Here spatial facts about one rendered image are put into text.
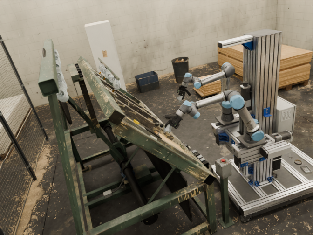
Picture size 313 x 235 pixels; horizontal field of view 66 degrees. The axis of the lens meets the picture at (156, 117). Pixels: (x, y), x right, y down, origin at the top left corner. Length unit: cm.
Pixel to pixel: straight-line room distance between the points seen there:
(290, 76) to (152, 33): 399
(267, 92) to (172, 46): 554
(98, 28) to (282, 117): 451
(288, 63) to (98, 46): 429
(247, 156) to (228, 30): 638
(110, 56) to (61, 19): 195
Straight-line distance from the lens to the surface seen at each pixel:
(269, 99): 275
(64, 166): 191
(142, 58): 774
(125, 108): 243
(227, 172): 260
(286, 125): 300
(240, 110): 226
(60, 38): 754
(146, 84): 687
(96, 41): 610
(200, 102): 232
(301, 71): 633
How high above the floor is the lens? 258
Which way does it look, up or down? 28 degrees down
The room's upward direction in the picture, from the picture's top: 11 degrees counter-clockwise
